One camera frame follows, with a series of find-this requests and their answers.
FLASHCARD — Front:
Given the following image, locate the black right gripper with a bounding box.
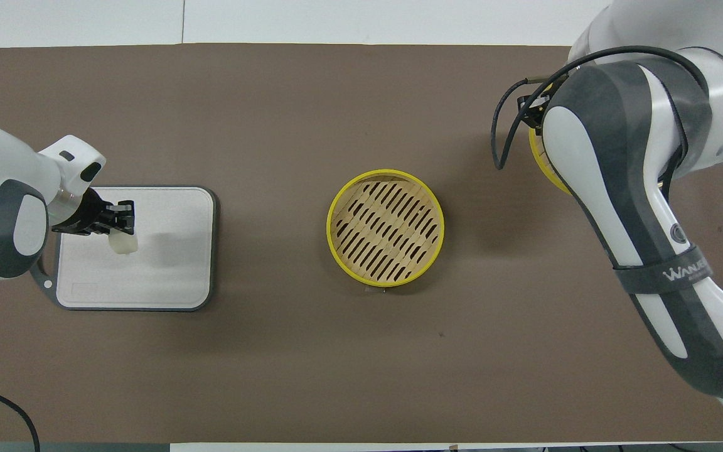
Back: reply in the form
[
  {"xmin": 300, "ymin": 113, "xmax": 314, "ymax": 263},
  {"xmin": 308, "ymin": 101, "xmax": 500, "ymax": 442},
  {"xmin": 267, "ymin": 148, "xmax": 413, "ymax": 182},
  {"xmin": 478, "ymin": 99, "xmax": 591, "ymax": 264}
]
[{"xmin": 517, "ymin": 85, "xmax": 554, "ymax": 130}]

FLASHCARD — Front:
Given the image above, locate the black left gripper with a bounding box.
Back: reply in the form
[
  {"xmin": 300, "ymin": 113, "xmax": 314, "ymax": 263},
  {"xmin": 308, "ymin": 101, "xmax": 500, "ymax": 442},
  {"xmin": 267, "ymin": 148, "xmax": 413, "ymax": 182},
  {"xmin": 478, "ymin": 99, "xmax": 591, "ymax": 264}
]
[{"xmin": 53, "ymin": 188, "xmax": 137, "ymax": 236}]

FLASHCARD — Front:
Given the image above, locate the cream steamed bun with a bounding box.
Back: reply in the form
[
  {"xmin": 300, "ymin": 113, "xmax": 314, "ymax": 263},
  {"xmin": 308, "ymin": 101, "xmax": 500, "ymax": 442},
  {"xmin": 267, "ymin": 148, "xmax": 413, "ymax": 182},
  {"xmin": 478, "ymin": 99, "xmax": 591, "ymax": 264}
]
[{"xmin": 109, "ymin": 229, "xmax": 140, "ymax": 256}]

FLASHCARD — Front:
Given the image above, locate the yellow bamboo steamer lid tier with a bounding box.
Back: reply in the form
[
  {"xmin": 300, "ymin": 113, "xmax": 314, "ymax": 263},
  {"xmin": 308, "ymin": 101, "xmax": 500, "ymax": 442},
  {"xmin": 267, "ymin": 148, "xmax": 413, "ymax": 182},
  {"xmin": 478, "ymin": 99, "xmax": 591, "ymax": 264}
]
[{"xmin": 528, "ymin": 94, "xmax": 573, "ymax": 196}]

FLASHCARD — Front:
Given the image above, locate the yellow bamboo steamer base tier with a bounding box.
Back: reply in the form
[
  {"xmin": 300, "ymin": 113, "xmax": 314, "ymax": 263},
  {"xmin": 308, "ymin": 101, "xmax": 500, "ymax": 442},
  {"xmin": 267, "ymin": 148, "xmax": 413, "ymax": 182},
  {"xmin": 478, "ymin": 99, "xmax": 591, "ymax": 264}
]
[{"xmin": 326, "ymin": 169, "xmax": 445, "ymax": 294}]

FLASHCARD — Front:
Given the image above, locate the white cutting board grey rim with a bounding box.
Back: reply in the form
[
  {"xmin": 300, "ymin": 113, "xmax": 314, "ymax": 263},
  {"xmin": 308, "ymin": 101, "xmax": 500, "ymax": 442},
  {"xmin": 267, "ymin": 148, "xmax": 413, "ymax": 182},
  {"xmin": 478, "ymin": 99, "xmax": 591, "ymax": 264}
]
[{"xmin": 29, "ymin": 185, "xmax": 218, "ymax": 312}]

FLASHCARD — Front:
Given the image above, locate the brown table mat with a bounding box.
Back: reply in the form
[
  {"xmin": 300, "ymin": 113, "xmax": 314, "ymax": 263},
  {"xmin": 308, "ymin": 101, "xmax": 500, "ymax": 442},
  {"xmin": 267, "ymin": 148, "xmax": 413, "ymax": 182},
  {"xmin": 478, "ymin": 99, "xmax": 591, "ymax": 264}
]
[{"xmin": 0, "ymin": 43, "xmax": 723, "ymax": 444}]

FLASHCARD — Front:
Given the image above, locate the black velcro cable strap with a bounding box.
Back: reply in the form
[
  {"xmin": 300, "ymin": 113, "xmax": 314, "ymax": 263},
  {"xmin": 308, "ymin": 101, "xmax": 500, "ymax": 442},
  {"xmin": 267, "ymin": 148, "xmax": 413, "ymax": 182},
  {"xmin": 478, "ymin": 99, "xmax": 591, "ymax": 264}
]
[{"xmin": 613, "ymin": 245, "xmax": 714, "ymax": 296}]

